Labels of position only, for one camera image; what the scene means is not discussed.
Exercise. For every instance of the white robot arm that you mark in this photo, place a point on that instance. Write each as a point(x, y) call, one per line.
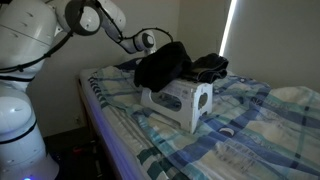
point(30, 32)

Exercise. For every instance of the white folding step stool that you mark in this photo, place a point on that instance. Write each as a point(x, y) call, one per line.
point(182, 101)

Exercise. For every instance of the black cloth on stool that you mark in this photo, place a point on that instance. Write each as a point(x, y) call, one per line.
point(158, 69)

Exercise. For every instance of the green striped bed sheet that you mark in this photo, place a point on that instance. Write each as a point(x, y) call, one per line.
point(151, 161)

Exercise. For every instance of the dark folded towel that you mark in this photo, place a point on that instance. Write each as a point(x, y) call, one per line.
point(207, 69)

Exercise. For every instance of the white mattress edge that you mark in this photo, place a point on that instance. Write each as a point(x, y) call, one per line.
point(121, 160)

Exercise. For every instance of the blue plaid duvet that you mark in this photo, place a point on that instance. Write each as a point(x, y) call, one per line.
point(254, 132)

